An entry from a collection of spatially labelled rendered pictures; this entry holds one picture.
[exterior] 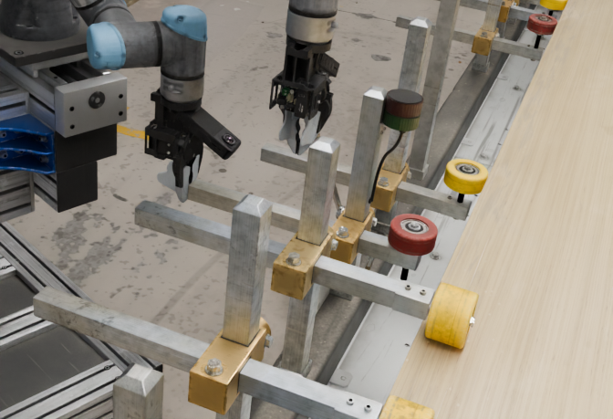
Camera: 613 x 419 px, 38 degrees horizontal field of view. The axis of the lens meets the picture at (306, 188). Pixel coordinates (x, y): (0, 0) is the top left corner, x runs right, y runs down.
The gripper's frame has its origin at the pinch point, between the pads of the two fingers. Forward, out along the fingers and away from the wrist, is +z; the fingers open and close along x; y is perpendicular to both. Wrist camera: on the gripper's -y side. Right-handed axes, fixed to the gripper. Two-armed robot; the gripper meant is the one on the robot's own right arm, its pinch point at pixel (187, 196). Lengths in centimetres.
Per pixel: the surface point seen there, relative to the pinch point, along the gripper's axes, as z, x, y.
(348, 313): 12.6, 1.7, -34.0
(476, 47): 3, -120, -30
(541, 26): -7, -121, -46
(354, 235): -4.4, 2.3, -32.9
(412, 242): -7.3, 3.7, -43.1
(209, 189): -3.4, 0.6, -4.6
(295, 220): -3.0, 1.4, -21.7
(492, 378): -7, 30, -62
